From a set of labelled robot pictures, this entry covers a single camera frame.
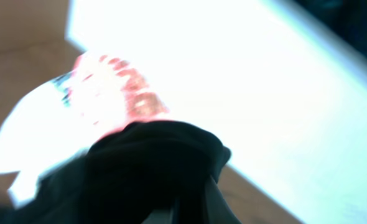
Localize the white printed shirt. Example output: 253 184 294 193
0 73 97 208

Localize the coral pink printed shirt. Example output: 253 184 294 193
67 52 170 139

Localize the black t-shirt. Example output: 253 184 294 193
0 121 238 223

